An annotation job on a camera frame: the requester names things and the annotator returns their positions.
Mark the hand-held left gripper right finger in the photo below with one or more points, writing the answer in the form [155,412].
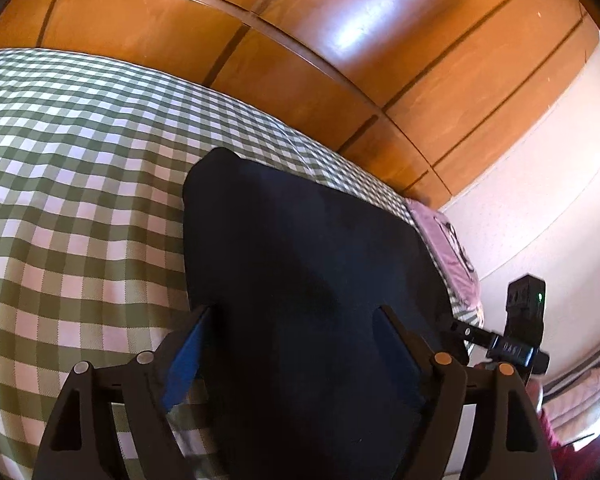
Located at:
[397,350]

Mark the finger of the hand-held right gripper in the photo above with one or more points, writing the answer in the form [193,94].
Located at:
[467,331]

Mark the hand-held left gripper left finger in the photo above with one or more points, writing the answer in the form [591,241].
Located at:
[185,360]

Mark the dark navy pants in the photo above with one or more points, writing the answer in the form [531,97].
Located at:
[305,260]

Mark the pink printed pillow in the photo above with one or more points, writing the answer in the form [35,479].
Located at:
[445,250]

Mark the pink striped blanket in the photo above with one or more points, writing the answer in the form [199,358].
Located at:
[590,390]

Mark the green checked bed sheet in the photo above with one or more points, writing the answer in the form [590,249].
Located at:
[80,185]

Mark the wooden wardrobe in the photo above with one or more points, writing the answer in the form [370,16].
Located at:
[330,60]

